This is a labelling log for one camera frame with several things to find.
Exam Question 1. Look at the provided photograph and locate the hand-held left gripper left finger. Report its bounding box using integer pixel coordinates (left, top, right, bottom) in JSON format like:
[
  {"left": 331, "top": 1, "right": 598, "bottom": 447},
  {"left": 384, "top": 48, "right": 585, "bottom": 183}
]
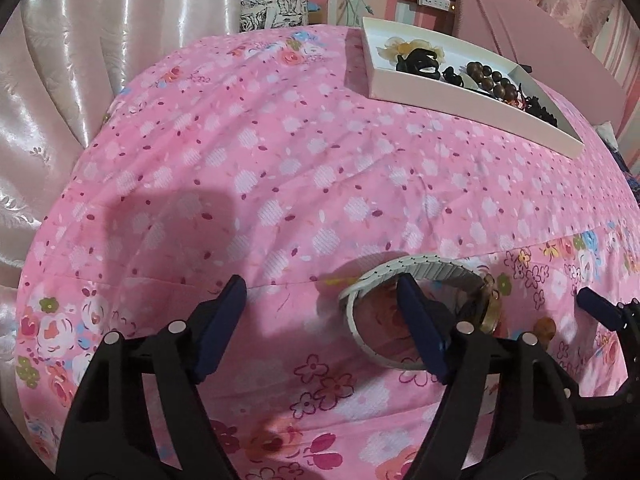
[{"left": 56, "top": 276, "right": 247, "bottom": 480}]

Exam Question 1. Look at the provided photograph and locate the cream satin curtain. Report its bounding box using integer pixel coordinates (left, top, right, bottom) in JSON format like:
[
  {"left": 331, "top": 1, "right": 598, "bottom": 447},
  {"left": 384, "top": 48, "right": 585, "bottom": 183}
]
[{"left": 0, "top": 0, "right": 281, "bottom": 411}]

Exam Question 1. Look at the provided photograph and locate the black hair claw clip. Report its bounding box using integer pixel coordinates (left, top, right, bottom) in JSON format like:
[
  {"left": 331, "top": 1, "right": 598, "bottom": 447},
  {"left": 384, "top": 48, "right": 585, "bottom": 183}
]
[{"left": 395, "top": 47, "right": 444, "bottom": 79}]

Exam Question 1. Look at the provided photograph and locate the pink padded headboard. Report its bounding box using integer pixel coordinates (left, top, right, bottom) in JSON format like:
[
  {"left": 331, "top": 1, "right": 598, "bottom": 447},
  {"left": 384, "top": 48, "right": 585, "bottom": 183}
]
[{"left": 455, "top": 0, "right": 628, "bottom": 133}]

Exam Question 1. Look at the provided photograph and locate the black cord necklace with pendant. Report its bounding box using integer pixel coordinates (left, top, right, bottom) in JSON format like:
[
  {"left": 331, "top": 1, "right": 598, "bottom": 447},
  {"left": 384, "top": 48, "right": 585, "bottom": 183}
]
[{"left": 519, "top": 91, "right": 559, "bottom": 128}]

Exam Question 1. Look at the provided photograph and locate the small black hair clip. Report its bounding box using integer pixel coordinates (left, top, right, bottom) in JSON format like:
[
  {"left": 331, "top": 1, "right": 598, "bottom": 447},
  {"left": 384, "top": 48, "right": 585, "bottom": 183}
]
[{"left": 442, "top": 66, "right": 482, "bottom": 92}]

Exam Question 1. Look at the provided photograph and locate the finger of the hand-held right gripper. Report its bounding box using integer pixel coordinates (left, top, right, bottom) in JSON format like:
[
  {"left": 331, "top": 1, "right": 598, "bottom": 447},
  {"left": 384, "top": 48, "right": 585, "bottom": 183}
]
[
  {"left": 575, "top": 382, "right": 640, "bottom": 428},
  {"left": 576, "top": 287, "right": 640, "bottom": 333}
]

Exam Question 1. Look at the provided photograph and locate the yellow flower hair clip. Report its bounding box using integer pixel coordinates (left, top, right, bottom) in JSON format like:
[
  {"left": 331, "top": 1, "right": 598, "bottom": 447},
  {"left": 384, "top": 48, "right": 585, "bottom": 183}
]
[{"left": 377, "top": 36, "right": 446, "bottom": 62}]

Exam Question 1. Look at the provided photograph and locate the white band wristwatch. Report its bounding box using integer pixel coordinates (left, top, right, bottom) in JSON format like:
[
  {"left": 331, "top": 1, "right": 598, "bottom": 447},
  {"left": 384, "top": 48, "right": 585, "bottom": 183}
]
[{"left": 339, "top": 254, "right": 508, "bottom": 372}]

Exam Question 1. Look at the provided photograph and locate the dark blue cloth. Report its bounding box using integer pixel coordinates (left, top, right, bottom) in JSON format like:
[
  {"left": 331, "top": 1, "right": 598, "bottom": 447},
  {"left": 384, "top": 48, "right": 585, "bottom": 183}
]
[{"left": 597, "top": 122, "right": 640, "bottom": 188}]

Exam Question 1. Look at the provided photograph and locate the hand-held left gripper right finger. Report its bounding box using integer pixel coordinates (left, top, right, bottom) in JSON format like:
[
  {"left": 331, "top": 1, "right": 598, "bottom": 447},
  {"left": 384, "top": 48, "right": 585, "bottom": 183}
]
[{"left": 396, "top": 275, "right": 586, "bottom": 480}]

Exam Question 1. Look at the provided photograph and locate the floral print tote bag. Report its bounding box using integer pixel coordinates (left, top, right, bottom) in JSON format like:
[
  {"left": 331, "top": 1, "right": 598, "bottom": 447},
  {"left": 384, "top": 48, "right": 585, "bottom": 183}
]
[{"left": 240, "top": 0, "right": 307, "bottom": 33}]

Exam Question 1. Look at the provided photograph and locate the brown wooden bead bracelet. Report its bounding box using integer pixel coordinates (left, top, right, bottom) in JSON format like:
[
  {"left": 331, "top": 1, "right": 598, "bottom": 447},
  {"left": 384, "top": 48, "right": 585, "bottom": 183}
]
[{"left": 465, "top": 60, "right": 526, "bottom": 104}]

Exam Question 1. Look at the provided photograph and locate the white box tray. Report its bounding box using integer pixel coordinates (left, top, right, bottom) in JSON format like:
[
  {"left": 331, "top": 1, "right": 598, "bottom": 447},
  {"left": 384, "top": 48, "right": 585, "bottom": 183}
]
[{"left": 361, "top": 16, "right": 586, "bottom": 158}]

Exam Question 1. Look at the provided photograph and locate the pink floral blanket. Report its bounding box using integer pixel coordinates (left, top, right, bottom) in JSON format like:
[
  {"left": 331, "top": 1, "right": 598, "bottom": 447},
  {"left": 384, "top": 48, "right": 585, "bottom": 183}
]
[{"left": 12, "top": 24, "right": 640, "bottom": 480}]

